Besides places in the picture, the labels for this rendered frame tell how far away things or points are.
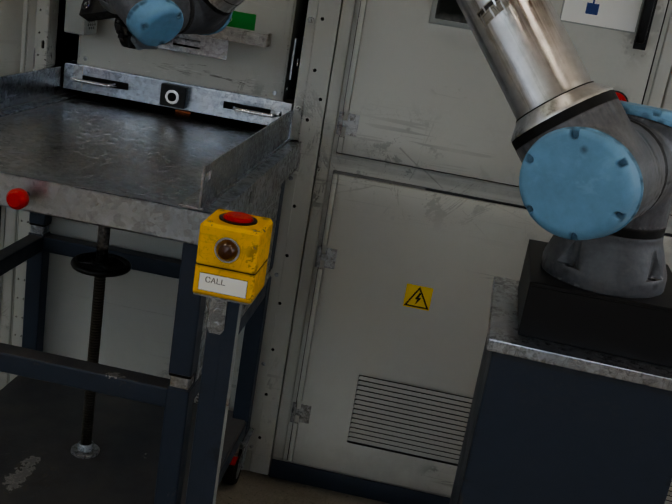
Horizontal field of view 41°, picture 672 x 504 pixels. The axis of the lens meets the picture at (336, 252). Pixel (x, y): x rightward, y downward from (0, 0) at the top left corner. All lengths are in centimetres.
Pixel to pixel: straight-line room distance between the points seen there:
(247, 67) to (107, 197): 74
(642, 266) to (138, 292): 126
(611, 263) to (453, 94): 71
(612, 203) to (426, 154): 87
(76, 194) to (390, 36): 81
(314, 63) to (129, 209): 72
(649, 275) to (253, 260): 61
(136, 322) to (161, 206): 88
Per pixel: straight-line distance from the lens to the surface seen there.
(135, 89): 216
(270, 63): 208
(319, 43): 201
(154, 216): 143
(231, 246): 115
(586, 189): 119
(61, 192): 148
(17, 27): 222
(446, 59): 197
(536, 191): 121
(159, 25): 164
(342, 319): 212
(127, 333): 229
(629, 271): 140
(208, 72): 212
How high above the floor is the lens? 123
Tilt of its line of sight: 17 degrees down
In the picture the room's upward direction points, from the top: 9 degrees clockwise
